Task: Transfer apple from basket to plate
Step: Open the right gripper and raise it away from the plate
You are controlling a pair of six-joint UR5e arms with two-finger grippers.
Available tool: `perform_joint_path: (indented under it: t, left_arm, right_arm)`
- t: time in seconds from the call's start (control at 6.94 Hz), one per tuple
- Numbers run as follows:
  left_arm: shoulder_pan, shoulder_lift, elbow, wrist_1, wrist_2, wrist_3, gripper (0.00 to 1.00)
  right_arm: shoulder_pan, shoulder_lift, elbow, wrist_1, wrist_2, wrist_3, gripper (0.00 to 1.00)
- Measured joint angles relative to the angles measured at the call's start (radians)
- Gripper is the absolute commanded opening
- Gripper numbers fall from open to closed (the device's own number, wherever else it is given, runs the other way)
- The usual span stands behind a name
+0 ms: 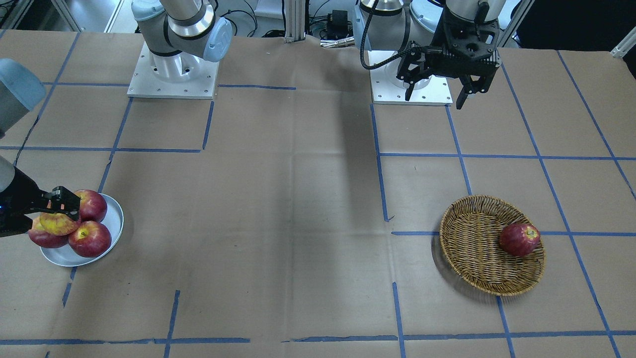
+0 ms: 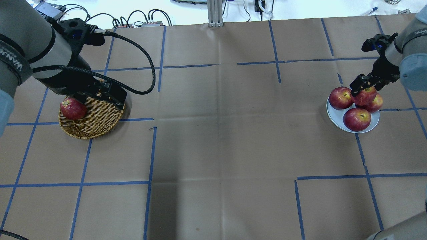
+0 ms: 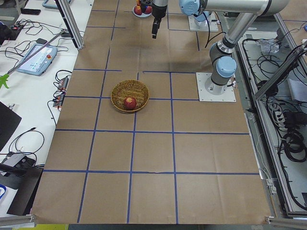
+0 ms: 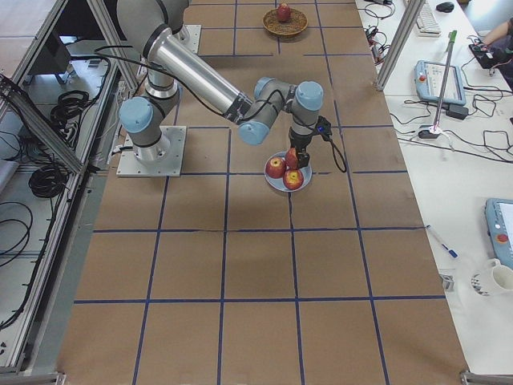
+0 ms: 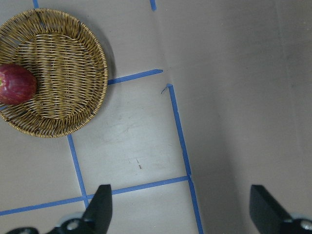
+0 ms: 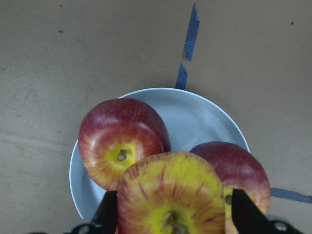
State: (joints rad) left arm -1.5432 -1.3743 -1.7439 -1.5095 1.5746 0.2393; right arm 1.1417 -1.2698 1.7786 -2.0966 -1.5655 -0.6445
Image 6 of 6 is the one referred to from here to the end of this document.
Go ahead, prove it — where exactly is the light grey plate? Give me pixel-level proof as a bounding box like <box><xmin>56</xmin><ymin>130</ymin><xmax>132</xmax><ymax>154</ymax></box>
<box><xmin>69</xmin><ymin>88</ymin><xmax>249</xmax><ymax>218</ymax></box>

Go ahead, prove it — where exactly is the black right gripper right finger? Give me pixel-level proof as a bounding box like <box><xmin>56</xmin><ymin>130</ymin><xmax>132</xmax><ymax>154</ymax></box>
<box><xmin>232</xmin><ymin>189</ymin><xmax>301</xmax><ymax>234</ymax></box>

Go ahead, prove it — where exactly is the red apple on plate front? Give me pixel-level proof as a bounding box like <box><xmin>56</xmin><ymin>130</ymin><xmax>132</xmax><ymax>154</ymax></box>
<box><xmin>78</xmin><ymin>98</ymin><xmax>171</xmax><ymax>191</ymax></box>

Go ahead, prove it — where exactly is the red apple on plate back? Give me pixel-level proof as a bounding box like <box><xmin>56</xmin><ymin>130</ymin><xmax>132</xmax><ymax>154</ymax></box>
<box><xmin>190</xmin><ymin>141</ymin><xmax>271</xmax><ymax>234</ymax></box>

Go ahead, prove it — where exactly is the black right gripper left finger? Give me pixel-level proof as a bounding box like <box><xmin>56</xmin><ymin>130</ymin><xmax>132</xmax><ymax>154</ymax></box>
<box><xmin>65</xmin><ymin>191</ymin><xmax>117</xmax><ymax>234</ymax></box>

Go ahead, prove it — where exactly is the yellow red striped apple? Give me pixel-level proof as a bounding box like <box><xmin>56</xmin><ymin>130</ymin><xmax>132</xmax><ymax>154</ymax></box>
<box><xmin>117</xmin><ymin>152</ymin><xmax>225</xmax><ymax>234</ymax></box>

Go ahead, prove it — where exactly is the red apple on plate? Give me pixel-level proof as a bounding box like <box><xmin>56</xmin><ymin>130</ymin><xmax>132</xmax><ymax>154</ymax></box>
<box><xmin>190</xmin><ymin>141</ymin><xmax>271</xmax><ymax>234</ymax></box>
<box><xmin>78</xmin><ymin>98</ymin><xmax>171</xmax><ymax>191</ymax></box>

